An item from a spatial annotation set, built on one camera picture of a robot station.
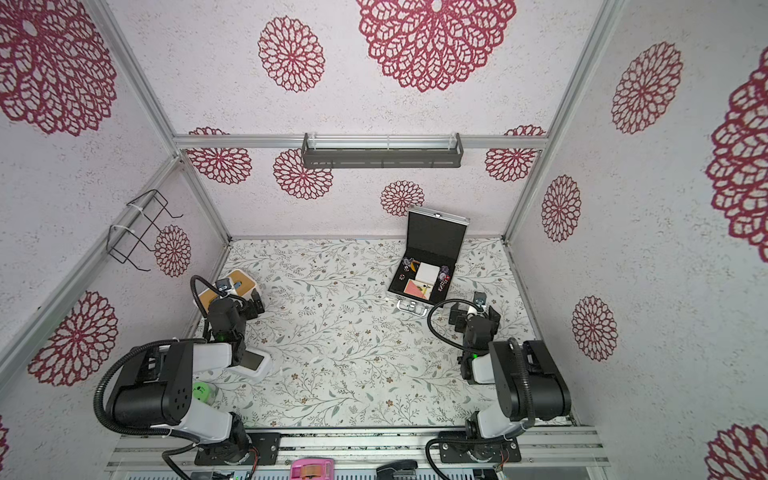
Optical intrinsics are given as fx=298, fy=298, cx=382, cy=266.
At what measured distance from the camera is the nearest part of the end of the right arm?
31.3 inches

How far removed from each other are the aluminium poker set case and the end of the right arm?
124 millimetres

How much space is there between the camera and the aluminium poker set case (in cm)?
97
